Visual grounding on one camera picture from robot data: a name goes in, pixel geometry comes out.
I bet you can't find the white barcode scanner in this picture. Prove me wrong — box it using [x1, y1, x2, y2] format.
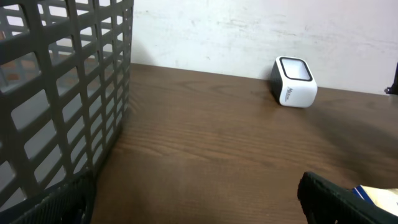
[269, 56, 318, 108]

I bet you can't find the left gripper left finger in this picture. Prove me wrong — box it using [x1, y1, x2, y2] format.
[1, 169, 96, 224]

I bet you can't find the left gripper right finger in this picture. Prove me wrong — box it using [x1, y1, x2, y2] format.
[297, 171, 397, 224]

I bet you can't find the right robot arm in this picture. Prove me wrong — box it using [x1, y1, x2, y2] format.
[384, 64, 398, 95]

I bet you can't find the grey plastic mesh basket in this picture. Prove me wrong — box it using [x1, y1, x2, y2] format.
[1, 0, 134, 210]

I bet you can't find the cream snack bag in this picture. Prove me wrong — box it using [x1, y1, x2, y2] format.
[352, 185, 397, 216]

